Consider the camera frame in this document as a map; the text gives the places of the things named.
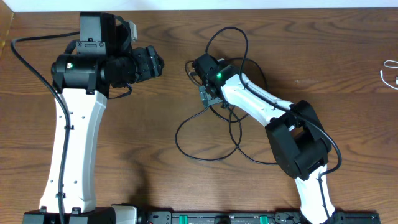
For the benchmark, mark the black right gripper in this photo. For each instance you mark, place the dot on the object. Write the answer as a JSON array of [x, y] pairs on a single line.
[[207, 99]]

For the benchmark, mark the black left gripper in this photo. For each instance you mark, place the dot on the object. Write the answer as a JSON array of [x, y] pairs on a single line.
[[153, 62]]

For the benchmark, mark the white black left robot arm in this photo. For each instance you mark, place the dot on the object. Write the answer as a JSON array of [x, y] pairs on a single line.
[[99, 57]]

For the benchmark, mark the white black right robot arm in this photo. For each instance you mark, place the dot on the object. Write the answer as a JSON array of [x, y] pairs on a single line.
[[298, 141]]

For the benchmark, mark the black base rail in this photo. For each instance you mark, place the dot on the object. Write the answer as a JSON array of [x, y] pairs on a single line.
[[288, 217]]

